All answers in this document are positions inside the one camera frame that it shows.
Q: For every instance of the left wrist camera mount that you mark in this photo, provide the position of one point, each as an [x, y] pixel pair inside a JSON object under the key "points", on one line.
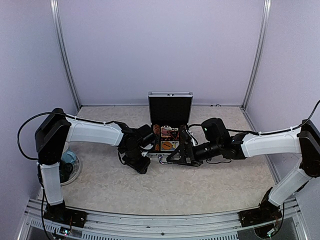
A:
{"points": [[147, 150]]}

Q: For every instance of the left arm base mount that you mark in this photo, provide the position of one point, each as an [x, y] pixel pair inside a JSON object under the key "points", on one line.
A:
{"points": [[61, 214]]}

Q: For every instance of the orange big blind button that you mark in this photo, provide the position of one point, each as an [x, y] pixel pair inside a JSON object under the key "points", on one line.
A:
{"points": [[166, 146]]}

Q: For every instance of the left chip row in case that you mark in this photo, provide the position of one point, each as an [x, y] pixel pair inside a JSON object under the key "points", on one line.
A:
{"points": [[157, 133]]}

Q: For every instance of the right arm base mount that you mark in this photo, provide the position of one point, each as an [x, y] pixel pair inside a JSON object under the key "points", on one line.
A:
{"points": [[265, 212]]}

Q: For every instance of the right chip row in case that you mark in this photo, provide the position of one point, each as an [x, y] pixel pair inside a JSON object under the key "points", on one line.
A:
{"points": [[183, 135]]}

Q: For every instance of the black mug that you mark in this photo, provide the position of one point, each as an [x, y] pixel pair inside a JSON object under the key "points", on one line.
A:
{"points": [[65, 170]]}

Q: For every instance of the clear round tray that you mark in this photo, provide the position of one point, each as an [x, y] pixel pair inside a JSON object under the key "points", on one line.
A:
{"points": [[77, 167]]}

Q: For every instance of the front aluminium frame rail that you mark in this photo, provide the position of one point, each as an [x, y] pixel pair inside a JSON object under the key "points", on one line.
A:
{"points": [[101, 225]]}

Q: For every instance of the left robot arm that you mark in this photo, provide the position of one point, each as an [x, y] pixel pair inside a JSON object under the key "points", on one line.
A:
{"points": [[60, 128]]}

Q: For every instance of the blue playing card deck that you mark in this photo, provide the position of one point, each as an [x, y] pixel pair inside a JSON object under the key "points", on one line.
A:
{"points": [[175, 145]]}

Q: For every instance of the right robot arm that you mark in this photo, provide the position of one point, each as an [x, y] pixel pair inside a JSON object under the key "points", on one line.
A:
{"points": [[303, 139]]}

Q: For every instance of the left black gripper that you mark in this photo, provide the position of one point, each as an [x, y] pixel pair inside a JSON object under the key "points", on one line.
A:
{"points": [[141, 168]]}

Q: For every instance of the red playing card deck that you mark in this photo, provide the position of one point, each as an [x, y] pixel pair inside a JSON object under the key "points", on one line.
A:
{"points": [[165, 131]]}

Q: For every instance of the left rear aluminium post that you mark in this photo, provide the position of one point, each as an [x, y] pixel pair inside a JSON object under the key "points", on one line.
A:
{"points": [[54, 5]]}

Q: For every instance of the aluminium poker case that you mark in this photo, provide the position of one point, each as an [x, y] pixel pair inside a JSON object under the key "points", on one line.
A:
{"points": [[169, 109]]}

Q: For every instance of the red triangular dealer button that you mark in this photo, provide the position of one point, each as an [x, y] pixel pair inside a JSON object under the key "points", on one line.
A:
{"points": [[174, 134]]}

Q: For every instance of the chip row in case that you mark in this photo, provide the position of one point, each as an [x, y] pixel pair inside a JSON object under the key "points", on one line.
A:
{"points": [[157, 133], [183, 135]]}

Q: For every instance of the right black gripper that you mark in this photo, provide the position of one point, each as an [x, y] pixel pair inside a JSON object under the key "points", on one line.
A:
{"points": [[183, 149]]}

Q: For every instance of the aluminium post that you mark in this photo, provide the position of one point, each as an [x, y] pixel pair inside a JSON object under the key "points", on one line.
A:
{"points": [[267, 4], [54, 5]]}

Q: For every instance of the right rear aluminium post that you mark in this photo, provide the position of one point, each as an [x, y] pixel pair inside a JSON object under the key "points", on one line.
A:
{"points": [[267, 4]]}

